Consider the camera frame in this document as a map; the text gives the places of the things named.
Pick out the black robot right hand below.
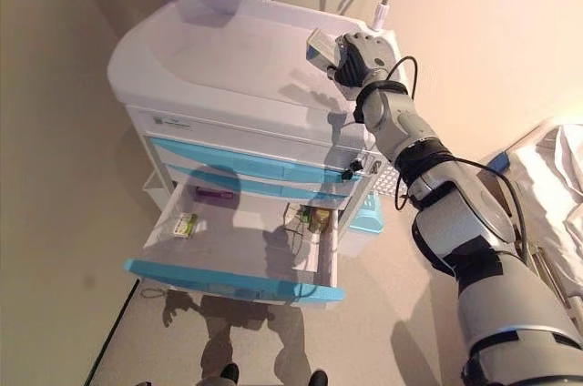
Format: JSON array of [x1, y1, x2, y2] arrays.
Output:
[[325, 31, 398, 89]]

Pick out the white grey medicine box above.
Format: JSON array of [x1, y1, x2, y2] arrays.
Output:
[[305, 26, 343, 70]]

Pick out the blue fronted cart drawer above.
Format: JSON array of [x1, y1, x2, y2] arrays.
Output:
[[163, 162, 355, 201], [142, 135, 362, 185], [123, 178, 347, 309]]

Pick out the amber medicine bottle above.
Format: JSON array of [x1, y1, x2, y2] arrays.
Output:
[[308, 207, 332, 234]]

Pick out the tall white green medicine box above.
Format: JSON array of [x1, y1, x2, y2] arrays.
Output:
[[283, 203, 312, 235]]

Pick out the pink medicine box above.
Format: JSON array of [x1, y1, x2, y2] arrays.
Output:
[[195, 186, 235, 200]]

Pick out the small green white medicine box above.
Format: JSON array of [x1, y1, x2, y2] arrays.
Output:
[[172, 212, 199, 239]]

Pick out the black keys in lock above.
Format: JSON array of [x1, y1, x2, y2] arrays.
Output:
[[340, 157, 366, 182]]

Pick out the white perforated side basket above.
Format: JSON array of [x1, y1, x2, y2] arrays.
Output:
[[368, 155, 403, 198]]

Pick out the white medical cart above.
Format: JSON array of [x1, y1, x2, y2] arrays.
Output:
[[107, 0, 403, 260]]

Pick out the light blue waste bin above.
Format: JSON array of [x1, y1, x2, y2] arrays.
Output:
[[347, 191, 384, 260]]

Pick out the blue bed tag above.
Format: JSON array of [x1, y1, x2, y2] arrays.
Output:
[[488, 153, 512, 173]]

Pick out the white hospital bed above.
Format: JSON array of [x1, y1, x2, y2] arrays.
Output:
[[482, 117, 583, 315]]

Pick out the silver robot left leg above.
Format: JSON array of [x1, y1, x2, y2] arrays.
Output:
[[218, 362, 240, 386]]

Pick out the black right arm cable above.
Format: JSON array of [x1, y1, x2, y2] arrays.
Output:
[[384, 55, 530, 260]]

